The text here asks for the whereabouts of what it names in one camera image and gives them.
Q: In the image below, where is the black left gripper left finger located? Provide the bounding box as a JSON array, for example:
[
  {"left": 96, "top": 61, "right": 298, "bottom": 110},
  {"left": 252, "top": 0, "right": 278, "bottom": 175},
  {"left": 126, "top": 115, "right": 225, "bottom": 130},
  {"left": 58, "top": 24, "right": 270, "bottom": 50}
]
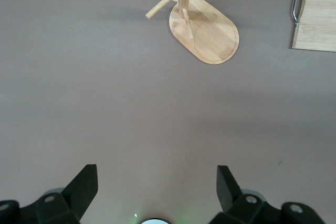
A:
[{"left": 0, "top": 164, "right": 99, "bottom": 224}]

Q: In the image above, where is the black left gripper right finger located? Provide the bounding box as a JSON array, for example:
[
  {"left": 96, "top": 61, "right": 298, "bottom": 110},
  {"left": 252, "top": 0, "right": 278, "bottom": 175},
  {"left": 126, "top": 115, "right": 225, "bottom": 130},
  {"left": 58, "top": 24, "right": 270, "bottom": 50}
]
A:
[{"left": 211, "top": 165, "right": 322, "bottom": 224}]

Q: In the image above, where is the brown table cover mat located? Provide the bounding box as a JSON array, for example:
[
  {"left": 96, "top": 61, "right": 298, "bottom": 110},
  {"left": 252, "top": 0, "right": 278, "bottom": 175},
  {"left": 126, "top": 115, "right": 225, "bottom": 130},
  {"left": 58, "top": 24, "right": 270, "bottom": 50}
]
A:
[{"left": 0, "top": 0, "right": 336, "bottom": 224}]

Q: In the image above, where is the wooden mug tree stand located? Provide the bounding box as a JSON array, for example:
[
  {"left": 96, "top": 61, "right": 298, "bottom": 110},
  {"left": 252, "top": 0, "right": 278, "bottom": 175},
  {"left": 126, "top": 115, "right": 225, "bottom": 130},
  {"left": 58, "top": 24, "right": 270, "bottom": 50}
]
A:
[{"left": 145, "top": 0, "right": 240, "bottom": 65}]

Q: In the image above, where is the wooden cutting board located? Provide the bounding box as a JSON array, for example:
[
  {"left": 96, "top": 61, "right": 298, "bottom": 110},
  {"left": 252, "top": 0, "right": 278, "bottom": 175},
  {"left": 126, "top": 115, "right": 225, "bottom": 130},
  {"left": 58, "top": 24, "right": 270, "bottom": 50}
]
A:
[{"left": 290, "top": 0, "right": 336, "bottom": 53}]

